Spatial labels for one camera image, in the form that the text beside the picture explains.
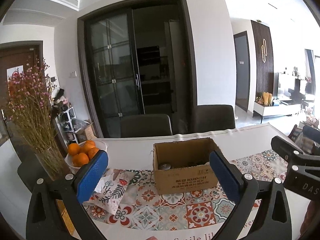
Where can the floral fabric tissue cover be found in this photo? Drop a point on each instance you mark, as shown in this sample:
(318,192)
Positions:
(111,189)

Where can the dark dining chair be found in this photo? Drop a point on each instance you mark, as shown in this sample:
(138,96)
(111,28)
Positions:
(145,125)
(208,118)

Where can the brown cardboard box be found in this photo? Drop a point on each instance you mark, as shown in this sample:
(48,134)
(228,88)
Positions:
(190,168)

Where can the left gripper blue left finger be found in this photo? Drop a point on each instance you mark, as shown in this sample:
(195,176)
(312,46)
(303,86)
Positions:
(89,175)

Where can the patterned tile table mat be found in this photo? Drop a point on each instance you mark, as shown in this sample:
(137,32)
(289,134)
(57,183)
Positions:
(143,208)

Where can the glass vase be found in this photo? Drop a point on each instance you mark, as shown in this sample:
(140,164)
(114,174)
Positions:
(53,163)

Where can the dark glass sliding door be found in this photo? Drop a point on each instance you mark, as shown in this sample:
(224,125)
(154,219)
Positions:
(137,59)

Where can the dried pink flower bouquet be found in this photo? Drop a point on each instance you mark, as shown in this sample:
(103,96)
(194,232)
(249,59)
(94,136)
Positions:
(29,106)

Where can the person's right hand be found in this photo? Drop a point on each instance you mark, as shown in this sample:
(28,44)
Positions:
(312,209)

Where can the silver egg-shaped speaker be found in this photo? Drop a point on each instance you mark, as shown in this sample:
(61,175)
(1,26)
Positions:
(164,166)

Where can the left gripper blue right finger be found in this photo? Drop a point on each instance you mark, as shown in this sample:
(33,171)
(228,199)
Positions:
(228,175)

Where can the orange fruit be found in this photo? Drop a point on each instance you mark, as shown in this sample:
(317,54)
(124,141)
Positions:
(80,159)
(73,149)
(89,144)
(92,152)

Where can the white tv cabinet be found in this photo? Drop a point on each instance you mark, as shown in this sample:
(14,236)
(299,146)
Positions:
(264,112)

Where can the white fruit basket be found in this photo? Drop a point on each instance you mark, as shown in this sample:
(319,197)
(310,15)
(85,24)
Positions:
(99,144)

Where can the yellow woven placemat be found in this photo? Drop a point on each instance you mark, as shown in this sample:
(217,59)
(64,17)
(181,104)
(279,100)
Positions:
(65,216)

